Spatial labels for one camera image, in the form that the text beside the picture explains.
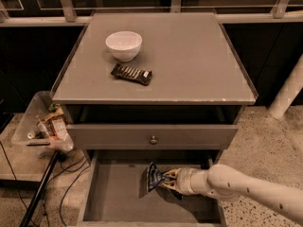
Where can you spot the round metal drawer knob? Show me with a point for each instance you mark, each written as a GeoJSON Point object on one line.
{"type": "Point", "coordinates": [153, 140]}

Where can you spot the grey top drawer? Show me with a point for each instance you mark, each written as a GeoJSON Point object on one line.
{"type": "Point", "coordinates": [137, 136]}

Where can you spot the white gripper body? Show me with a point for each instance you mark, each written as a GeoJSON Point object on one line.
{"type": "Point", "coordinates": [184, 181]}

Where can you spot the black tripod leg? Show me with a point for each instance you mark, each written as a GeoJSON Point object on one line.
{"type": "Point", "coordinates": [40, 190]}

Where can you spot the grey drawer cabinet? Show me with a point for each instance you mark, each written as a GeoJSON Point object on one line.
{"type": "Point", "coordinates": [197, 77]}

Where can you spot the white ceramic bowl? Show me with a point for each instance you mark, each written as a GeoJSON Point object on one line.
{"type": "Point", "coordinates": [124, 45]}

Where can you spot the blue chip bag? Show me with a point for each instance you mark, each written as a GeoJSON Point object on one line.
{"type": "Point", "coordinates": [153, 177]}

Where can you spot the open grey middle drawer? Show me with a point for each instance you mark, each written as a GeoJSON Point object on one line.
{"type": "Point", "coordinates": [117, 196]}

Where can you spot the white table leg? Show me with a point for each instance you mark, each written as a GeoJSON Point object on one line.
{"type": "Point", "coordinates": [288, 92]}

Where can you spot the orange snack packet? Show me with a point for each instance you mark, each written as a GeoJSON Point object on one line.
{"type": "Point", "coordinates": [56, 125]}

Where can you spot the clear plastic bin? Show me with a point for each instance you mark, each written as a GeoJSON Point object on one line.
{"type": "Point", "coordinates": [31, 131]}

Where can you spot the black snack bar wrapper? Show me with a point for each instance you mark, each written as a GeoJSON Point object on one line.
{"type": "Point", "coordinates": [132, 74]}

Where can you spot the metal window railing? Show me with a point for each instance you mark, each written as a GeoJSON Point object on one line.
{"type": "Point", "coordinates": [80, 12]}

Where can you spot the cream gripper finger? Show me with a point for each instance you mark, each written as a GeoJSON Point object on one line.
{"type": "Point", "coordinates": [172, 174]}
{"type": "Point", "coordinates": [170, 185]}

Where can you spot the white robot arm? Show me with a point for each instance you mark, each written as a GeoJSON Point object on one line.
{"type": "Point", "coordinates": [224, 183]}

